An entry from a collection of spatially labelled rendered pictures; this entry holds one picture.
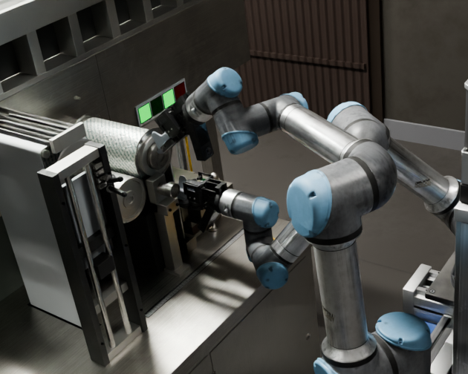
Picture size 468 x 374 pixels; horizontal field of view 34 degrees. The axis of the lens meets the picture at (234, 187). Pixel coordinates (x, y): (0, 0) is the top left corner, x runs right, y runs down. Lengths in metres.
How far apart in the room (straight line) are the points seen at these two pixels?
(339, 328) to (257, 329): 0.65
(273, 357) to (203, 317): 0.39
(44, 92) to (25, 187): 0.39
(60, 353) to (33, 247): 0.28
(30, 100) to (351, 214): 1.06
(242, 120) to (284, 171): 2.71
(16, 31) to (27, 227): 0.52
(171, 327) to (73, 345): 0.26
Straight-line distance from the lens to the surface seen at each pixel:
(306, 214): 1.44
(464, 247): 1.77
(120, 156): 2.07
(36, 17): 2.17
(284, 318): 2.33
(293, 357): 2.45
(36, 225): 1.96
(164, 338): 1.99
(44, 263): 2.04
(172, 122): 1.91
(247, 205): 1.99
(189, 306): 2.07
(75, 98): 2.28
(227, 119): 1.76
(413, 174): 2.07
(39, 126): 1.87
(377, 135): 1.87
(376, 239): 3.82
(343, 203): 1.43
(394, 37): 4.49
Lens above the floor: 2.17
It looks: 30 degrees down
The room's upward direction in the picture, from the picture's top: 8 degrees counter-clockwise
